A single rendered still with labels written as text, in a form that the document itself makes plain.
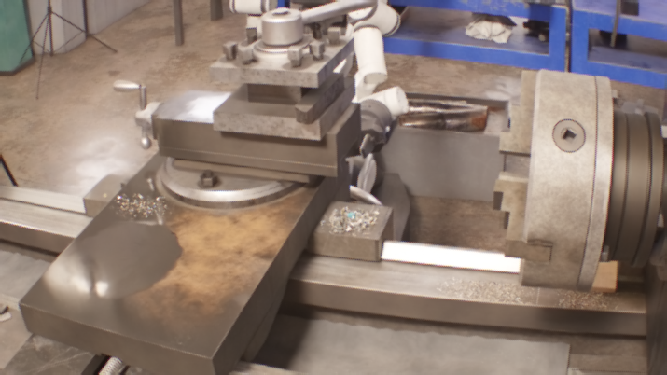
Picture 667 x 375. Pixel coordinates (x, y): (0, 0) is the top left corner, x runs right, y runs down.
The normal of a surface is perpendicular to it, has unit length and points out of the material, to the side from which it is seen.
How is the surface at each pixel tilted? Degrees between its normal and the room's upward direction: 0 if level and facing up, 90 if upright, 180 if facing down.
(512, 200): 11
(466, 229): 0
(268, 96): 90
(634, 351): 90
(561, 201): 73
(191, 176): 0
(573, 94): 17
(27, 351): 0
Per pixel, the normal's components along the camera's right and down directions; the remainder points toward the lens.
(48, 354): -0.03, -0.88
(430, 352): -0.14, -0.76
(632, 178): -0.24, -0.09
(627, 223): -0.27, 0.41
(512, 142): -0.26, 0.15
